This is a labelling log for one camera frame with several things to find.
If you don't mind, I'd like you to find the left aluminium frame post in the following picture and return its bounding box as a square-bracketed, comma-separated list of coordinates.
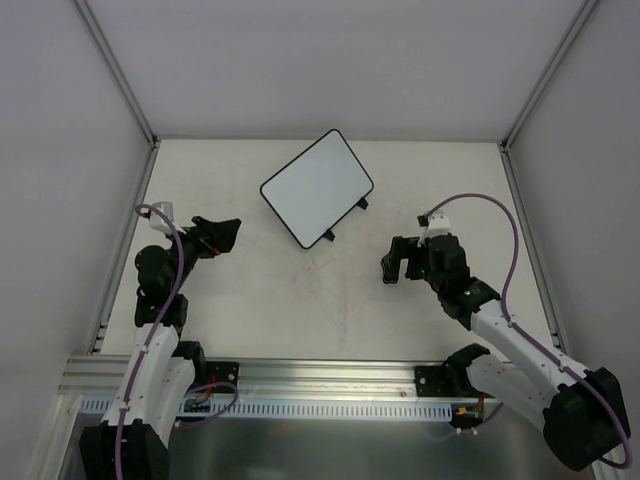
[71, 0, 157, 147]

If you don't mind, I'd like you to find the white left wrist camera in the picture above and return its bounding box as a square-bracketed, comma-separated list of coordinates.
[148, 201, 180, 236]

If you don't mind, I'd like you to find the aluminium mounting rail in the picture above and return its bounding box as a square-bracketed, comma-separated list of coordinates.
[57, 353, 600, 404]

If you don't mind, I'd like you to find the small black-framed whiteboard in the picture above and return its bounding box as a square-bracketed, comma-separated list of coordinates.
[259, 129, 374, 250]

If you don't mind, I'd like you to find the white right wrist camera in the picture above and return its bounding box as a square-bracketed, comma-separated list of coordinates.
[418, 210, 451, 247]

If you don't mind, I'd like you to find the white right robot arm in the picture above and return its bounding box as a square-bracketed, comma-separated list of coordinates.
[381, 234, 631, 471]

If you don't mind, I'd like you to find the aluminium table edge rail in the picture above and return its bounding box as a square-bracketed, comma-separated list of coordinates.
[82, 139, 161, 355]
[498, 144, 566, 353]

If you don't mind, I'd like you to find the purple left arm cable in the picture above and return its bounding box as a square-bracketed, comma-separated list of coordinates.
[113, 202, 240, 480]

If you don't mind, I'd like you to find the aluminium frame post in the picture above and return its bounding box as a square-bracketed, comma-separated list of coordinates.
[71, 0, 157, 147]
[501, 0, 601, 153]

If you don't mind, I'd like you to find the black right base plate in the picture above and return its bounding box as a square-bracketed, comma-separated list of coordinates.
[413, 362, 493, 399]

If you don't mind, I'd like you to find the left aluminium table edge rail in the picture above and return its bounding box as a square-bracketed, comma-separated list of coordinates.
[82, 139, 161, 355]

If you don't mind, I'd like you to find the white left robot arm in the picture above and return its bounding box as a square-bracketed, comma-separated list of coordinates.
[79, 206, 241, 479]

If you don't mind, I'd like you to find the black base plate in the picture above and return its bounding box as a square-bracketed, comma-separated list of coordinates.
[413, 362, 493, 399]
[204, 360, 240, 395]

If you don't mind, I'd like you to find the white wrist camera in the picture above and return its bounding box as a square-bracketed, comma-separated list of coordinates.
[418, 210, 451, 247]
[148, 201, 180, 236]

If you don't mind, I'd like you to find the right aluminium frame post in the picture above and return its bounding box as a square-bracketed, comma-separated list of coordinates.
[501, 0, 601, 153]

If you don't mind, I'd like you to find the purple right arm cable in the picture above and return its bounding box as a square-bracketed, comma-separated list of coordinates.
[416, 193, 633, 469]

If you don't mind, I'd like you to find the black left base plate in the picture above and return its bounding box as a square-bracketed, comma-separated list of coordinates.
[204, 360, 240, 395]

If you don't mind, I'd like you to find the white slotted cable duct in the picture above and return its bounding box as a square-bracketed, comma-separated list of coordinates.
[79, 395, 454, 423]

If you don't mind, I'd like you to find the right aluminium table edge rail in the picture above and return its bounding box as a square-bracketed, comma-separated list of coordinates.
[498, 144, 566, 353]

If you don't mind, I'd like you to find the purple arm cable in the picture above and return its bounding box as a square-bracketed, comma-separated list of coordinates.
[416, 193, 633, 469]
[113, 202, 240, 480]

